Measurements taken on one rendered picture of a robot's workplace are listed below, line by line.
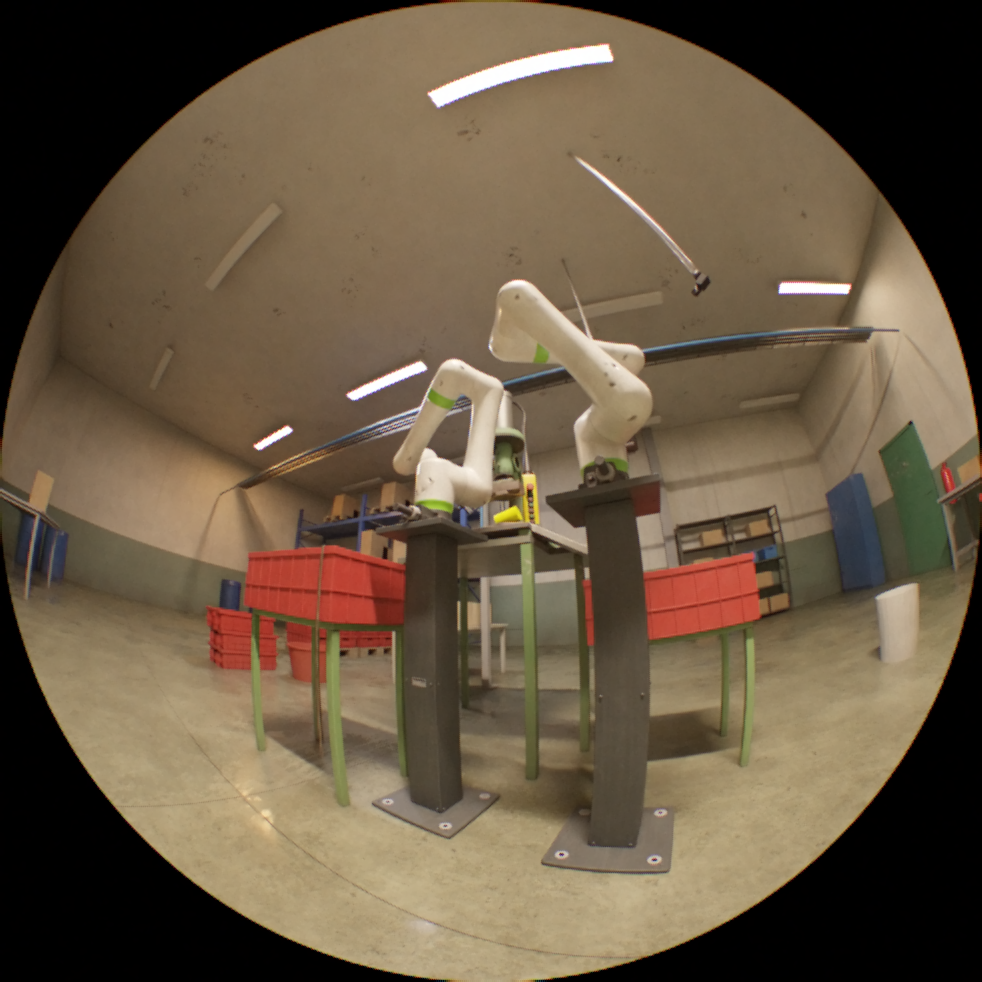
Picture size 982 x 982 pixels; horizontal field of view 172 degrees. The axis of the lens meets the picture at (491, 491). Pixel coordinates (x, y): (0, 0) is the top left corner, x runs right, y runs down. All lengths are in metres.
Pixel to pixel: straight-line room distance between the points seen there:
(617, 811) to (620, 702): 0.30
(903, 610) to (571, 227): 4.14
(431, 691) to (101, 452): 8.65
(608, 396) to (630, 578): 0.40
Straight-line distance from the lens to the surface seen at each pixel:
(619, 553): 0.75
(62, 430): 9.18
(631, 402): 0.73
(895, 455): 6.41
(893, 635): 2.26
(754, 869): 0.94
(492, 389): 1.27
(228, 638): 3.12
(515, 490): 1.43
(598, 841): 0.97
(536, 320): 0.85
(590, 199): 3.83
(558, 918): 0.82
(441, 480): 1.04
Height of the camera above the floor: 0.66
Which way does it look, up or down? 22 degrees up
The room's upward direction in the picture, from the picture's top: 1 degrees counter-clockwise
